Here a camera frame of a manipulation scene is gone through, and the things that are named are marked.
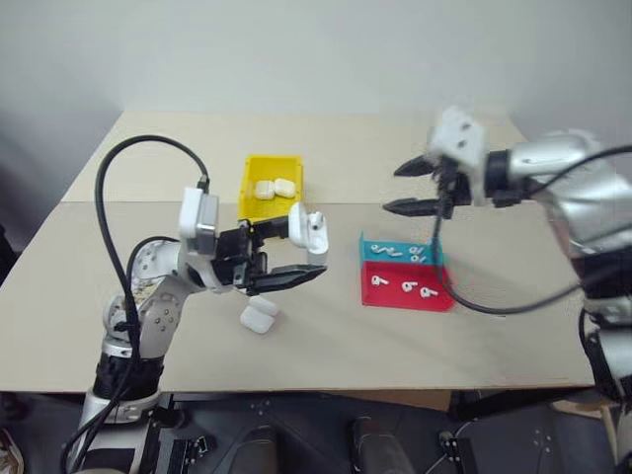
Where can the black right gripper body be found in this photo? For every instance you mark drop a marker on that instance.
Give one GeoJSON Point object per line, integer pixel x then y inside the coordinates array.
{"type": "Point", "coordinates": [451, 190]}

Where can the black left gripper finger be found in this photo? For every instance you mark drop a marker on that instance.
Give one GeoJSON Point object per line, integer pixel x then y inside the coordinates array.
{"type": "Point", "coordinates": [274, 229]}
{"type": "Point", "coordinates": [286, 276]}

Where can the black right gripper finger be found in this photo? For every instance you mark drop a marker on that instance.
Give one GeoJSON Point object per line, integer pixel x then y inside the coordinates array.
{"type": "Point", "coordinates": [417, 168]}
{"type": "Point", "coordinates": [412, 207]}

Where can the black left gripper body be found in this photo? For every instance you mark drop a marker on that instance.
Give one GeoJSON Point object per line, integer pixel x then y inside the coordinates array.
{"type": "Point", "coordinates": [232, 257]}

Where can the white earbud case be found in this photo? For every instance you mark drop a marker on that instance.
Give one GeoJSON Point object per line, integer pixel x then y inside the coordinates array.
{"type": "Point", "coordinates": [257, 321]}
{"type": "Point", "coordinates": [285, 187]}
{"type": "Point", "coordinates": [264, 190]}
{"type": "Point", "coordinates": [265, 305]}
{"type": "Point", "coordinates": [318, 247]}

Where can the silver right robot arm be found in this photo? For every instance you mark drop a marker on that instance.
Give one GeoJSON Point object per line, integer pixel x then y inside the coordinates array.
{"type": "Point", "coordinates": [563, 158]}

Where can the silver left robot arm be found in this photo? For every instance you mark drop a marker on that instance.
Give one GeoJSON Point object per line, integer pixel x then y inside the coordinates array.
{"type": "Point", "coordinates": [158, 316]}

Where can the yellow plastic bin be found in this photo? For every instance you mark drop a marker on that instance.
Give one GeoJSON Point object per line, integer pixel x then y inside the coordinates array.
{"type": "Point", "coordinates": [249, 207]}

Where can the closed white earbud case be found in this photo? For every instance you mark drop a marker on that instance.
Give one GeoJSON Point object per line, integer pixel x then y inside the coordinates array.
{"type": "Point", "coordinates": [265, 305]}
{"type": "Point", "coordinates": [257, 321]}
{"type": "Point", "coordinates": [285, 187]}
{"type": "Point", "coordinates": [264, 190]}

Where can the white earbud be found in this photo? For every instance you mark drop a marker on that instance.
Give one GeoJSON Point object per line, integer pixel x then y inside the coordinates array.
{"type": "Point", "coordinates": [417, 250]}
{"type": "Point", "coordinates": [378, 281]}
{"type": "Point", "coordinates": [408, 286]}
{"type": "Point", "coordinates": [378, 248]}
{"type": "Point", "coordinates": [427, 293]}
{"type": "Point", "coordinates": [394, 252]}
{"type": "Point", "coordinates": [418, 258]}

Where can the teal plastic tray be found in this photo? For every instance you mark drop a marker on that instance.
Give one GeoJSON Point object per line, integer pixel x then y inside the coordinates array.
{"type": "Point", "coordinates": [365, 252]}

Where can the red plastic tray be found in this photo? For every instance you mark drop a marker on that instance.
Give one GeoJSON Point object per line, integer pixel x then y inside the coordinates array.
{"type": "Point", "coordinates": [395, 300]}

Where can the black metal plate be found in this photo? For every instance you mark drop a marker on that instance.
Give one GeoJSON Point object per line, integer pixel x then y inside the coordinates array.
{"type": "Point", "coordinates": [533, 439]}

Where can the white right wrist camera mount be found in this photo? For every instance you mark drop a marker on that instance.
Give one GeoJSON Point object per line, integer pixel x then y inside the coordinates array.
{"type": "Point", "coordinates": [461, 143]}

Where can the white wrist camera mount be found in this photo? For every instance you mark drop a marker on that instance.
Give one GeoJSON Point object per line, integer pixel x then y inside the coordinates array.
{"type": "Point", "coordinates": [197, 217]}
{"type": "Point", "coordinates": [461, 143]}

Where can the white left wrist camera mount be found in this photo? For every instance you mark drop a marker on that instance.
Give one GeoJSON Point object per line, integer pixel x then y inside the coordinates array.
{"type": "Point", "coordinates": [197, 217]}

